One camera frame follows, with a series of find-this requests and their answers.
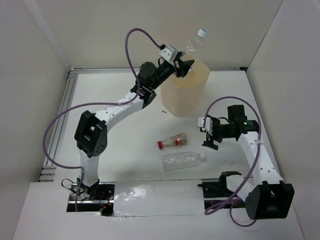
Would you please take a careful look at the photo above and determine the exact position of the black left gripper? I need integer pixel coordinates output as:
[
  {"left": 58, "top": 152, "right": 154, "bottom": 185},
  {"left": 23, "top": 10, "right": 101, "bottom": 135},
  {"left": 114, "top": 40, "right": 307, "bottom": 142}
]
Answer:
[{"left": 150, "top": 51, "right": 195, "bottom": 91}]

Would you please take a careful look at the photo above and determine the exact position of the clear bottle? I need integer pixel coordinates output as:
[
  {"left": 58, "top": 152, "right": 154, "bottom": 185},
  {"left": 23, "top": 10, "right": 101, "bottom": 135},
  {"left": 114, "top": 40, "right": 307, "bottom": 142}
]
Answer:
[
  {"left": 161, "top": 151, "right": 207, "bottom": 171},
  {"left": 186, "top": 28, "right": 208, "bottom": 55}
]

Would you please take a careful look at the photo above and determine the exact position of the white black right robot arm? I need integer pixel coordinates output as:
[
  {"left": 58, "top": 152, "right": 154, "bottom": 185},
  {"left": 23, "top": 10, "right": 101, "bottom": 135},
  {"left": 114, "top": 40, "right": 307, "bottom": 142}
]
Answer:
[{"left": 197, "top": 105, "right": 295, "bottom": 220}]

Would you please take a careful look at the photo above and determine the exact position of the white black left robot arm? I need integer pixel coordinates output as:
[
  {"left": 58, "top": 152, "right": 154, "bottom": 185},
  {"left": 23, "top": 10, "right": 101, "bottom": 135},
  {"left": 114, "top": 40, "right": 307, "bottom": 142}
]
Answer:
[{"left": 74, "top": 51, "right": 195, "bottom": 200}]

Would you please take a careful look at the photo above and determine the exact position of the beige plastic bin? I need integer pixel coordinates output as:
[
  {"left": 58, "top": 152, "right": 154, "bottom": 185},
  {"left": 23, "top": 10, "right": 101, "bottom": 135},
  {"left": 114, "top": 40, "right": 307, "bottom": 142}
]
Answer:
[{"left": 160, "top": 57, "right": 210, "bottom": 117}]

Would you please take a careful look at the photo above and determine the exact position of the small red cap bottle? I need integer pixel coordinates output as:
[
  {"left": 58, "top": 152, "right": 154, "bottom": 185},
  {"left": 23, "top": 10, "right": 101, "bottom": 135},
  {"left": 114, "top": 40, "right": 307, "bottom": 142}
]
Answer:
[{"left": 157, "top": 132, "right": 187, "bottom": 150}]

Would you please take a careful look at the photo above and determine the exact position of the shiny white tape sheet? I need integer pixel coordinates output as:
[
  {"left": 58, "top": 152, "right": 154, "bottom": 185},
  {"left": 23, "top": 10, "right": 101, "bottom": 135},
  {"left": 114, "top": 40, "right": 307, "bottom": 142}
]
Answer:
[{"left": 113, "top": 179, "right": 205, "bottom": 217}]

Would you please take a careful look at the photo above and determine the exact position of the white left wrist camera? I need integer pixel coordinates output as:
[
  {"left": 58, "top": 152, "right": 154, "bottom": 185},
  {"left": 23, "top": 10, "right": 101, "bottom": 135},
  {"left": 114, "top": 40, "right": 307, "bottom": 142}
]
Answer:
[{"left": 159, "top": 44, "right": 178, "bottom": 62}]

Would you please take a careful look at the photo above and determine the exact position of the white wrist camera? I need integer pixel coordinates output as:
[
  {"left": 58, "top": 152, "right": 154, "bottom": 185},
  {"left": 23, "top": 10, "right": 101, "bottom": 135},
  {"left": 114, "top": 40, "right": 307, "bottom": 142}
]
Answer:
[
  {"left": 197, "top": 117, "right": 213, "bottom": 132},
  {"left": 159, "top": 44, "right": 178, "bottom": 62}
]

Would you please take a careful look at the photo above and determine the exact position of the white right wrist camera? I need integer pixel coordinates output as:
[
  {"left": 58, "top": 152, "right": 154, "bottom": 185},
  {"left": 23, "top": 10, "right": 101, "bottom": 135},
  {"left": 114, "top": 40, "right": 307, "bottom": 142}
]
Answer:
[{"left": 197, "top": 117, "right": 213, "bottom": 132}]

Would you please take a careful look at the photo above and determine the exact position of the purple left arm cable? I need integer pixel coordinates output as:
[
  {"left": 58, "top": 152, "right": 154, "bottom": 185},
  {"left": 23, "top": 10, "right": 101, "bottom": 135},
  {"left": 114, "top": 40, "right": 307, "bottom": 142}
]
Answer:
[{"left": 43, "top": 27, "right": 166, "bottom": 212}]

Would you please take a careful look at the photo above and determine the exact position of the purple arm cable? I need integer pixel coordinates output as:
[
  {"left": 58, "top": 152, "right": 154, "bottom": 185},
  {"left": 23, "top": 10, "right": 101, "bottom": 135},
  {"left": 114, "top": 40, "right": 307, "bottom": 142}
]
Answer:
[
  {"left": 204, "top": 96, "right": 262, "bottom": 228},
  {"left": 43, "top": 27, "right": 166, "bottom": 212}
]

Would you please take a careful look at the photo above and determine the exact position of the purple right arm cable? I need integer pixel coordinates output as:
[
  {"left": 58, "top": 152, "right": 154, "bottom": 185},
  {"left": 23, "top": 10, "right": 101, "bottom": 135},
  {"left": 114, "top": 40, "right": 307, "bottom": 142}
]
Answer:
[{"left": 204, "top": 96, "right": 262, "bottom": 228}]

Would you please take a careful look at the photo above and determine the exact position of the aluminium frame rail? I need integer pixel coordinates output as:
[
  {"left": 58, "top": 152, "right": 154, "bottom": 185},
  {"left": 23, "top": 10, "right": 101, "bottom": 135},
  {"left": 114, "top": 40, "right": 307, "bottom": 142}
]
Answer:
[{"left": 47, "top": 69, "right": 251, "bottom": 182}]

